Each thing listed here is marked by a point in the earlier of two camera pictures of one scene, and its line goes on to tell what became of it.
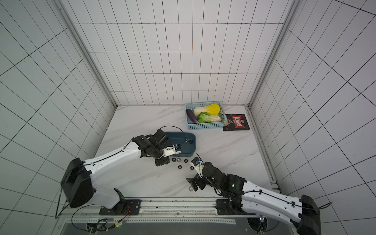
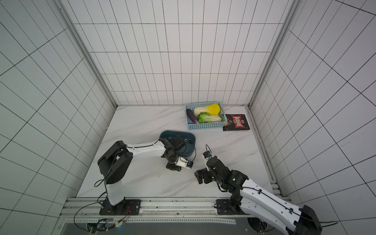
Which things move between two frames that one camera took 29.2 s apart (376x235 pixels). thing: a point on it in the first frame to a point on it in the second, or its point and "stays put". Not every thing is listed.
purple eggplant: [192, 116] stays put
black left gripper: [165, 160] to [173, 167]
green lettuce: [205, 117] stays put
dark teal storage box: [187, 141] stays put
